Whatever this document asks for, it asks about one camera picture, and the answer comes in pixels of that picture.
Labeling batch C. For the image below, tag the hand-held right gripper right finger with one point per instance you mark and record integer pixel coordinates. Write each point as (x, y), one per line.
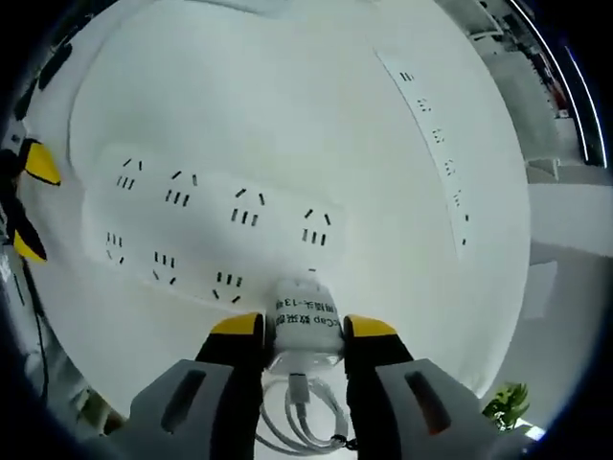
(383, 383)

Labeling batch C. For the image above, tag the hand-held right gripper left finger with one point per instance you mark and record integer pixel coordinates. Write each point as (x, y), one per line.
(225, 383)

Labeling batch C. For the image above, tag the white charger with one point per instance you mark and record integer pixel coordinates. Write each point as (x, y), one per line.
(306, 330)

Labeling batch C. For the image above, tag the wide white power strip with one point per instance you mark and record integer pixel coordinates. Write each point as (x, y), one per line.
(211, 244)

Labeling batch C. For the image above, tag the white desk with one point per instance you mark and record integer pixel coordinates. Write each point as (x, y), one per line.
(239, 96)

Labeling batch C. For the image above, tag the narrow white extension strip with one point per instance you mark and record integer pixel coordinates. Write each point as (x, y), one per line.
(431, 139)

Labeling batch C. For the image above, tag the green potted plant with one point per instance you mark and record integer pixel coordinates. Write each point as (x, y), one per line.
(507, 405)

